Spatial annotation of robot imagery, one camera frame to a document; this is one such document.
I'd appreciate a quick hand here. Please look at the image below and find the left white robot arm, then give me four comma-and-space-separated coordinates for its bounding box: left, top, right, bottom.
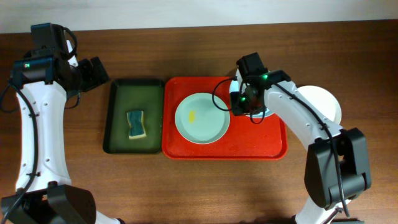
1, 23, 117, 223

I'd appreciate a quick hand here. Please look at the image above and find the pale green plate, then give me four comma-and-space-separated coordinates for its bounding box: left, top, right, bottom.
174, 93, 230, 144

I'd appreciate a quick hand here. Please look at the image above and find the green yellow sponge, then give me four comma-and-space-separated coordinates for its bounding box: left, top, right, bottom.
127, 110, 147, 140

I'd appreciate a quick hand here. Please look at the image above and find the light blue plate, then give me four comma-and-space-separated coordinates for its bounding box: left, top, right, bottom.
229, 80, 274, 119

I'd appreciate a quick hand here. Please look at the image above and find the white plate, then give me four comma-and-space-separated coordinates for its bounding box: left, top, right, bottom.
298, 85, 342, 124

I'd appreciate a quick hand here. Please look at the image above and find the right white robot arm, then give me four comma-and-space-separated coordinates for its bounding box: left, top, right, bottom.
230, 53, 372, 223

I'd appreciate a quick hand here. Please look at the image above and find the red plastic tray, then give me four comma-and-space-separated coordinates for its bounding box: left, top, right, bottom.
162, 77, 287, 160

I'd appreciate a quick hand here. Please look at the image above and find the dark green tray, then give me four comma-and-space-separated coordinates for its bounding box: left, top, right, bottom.
103, 79, 165, 154

